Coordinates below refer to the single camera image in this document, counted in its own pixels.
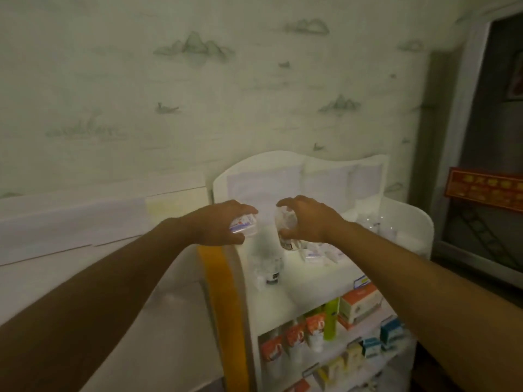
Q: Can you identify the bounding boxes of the person's left hand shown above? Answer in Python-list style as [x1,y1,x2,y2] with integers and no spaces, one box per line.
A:
[186,200,259,246]

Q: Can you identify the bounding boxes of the person's right hand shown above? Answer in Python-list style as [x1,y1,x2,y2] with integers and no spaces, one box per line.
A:
[276,195,349,244]

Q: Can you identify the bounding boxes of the small clear plastic bottle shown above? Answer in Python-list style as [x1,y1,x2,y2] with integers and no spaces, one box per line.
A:
[275,206,304,252]

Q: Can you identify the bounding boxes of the small white medicine box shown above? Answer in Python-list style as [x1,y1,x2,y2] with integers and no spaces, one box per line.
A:
[229,214,258,242]

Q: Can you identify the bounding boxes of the person's left forearm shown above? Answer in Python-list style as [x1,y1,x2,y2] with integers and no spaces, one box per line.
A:
[0,217,197,392]

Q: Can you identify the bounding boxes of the person's right forearm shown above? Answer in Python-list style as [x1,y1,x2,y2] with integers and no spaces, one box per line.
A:
[329,221,523,392]

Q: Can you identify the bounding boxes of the clear bottle with dark label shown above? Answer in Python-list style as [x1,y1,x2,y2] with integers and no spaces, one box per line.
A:
[250,232,285,286]

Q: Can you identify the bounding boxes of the flat white medicine boxes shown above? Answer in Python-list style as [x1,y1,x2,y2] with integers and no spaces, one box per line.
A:
[299,243,345,264]

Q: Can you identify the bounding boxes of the white display shelf unit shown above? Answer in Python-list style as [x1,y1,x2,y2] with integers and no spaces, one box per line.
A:
[212,150,435,392]

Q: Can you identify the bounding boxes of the yellow orange side panel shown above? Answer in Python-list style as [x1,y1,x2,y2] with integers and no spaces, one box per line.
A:
[198,245,251,392]

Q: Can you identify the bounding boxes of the green tube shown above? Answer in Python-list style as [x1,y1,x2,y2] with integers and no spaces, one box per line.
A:
[324,297,341,342]

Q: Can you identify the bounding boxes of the orange and white carton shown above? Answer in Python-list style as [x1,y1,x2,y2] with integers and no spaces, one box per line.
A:
[337,283,385,330]

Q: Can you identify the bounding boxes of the white counter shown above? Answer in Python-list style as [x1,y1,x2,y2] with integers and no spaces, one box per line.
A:
[0,170,226,392]

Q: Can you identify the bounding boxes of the yellow and white box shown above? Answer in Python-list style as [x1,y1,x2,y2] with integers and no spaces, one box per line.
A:
[326,357,346,381]
[346,343,364,370]

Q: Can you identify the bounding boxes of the small blue and white box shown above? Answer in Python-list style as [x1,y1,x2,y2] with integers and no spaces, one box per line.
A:
[361,337,382,360]

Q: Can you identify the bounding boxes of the red sign with yellow print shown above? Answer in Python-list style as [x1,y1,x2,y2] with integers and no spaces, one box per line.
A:
[444,167,523,213]

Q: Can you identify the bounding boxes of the white door frame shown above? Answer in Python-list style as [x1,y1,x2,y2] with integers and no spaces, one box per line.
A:
[429,0,523,288]

